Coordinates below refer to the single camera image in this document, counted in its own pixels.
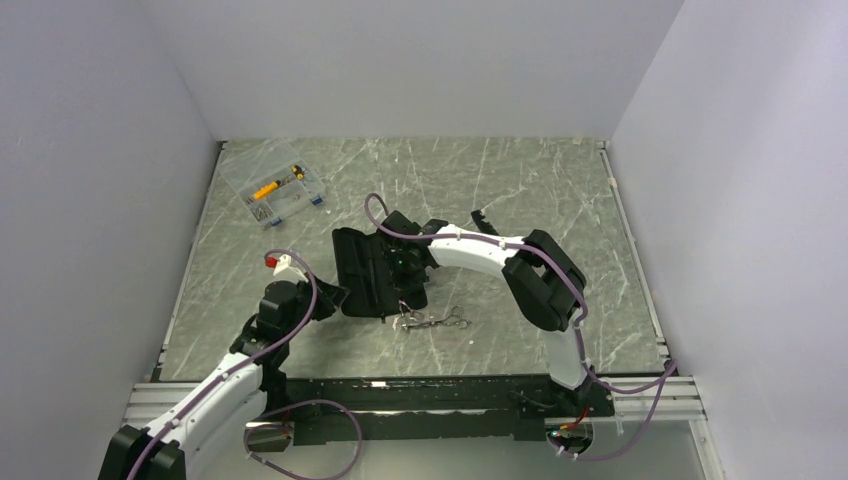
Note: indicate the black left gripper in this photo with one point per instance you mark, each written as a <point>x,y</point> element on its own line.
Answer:
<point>328,297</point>

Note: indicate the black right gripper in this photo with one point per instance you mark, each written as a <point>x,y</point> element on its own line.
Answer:
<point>405,285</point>

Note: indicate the black zippered tool case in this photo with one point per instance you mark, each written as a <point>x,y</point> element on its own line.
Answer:
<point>362,268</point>

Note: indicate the silver hair cutting scissors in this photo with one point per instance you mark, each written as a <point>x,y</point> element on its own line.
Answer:
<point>409,315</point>

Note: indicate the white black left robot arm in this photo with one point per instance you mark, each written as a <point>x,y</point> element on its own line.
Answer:
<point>183,441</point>

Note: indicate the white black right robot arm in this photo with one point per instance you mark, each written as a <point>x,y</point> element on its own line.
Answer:
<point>544,282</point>

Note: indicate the silver thinning scissors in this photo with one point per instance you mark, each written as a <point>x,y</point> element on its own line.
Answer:
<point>453,318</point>

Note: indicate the small black yellow tool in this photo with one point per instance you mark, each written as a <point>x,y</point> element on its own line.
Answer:
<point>298,172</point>

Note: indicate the clear plastic organizer box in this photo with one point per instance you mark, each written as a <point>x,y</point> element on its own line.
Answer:
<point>247,165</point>

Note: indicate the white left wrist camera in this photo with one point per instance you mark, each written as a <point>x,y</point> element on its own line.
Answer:
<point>284,268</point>

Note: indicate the yellow handled screwdriver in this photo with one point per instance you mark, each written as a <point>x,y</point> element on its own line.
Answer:
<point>266,190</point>

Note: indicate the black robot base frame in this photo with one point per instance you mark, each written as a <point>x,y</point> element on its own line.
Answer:
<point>523,407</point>

